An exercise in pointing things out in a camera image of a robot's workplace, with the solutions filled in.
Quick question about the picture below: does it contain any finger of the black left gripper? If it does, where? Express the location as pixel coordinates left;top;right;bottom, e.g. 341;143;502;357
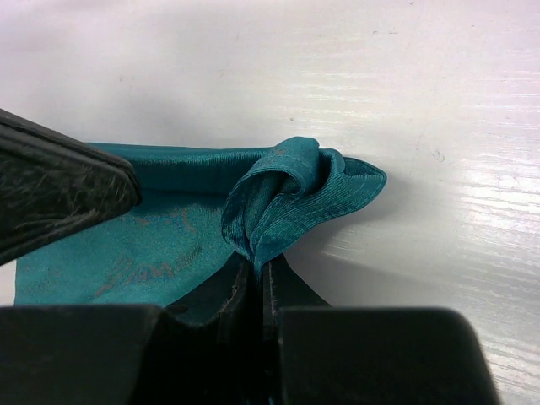
1;111;143;263

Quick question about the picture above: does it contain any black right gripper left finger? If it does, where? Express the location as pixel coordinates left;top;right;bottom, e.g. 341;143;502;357
162;253;251;327

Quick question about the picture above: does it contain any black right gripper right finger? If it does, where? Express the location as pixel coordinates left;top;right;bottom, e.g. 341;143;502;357
261;255;329;321

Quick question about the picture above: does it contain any teal cloth napkin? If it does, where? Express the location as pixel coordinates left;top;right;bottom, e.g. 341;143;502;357
12;138;386;307

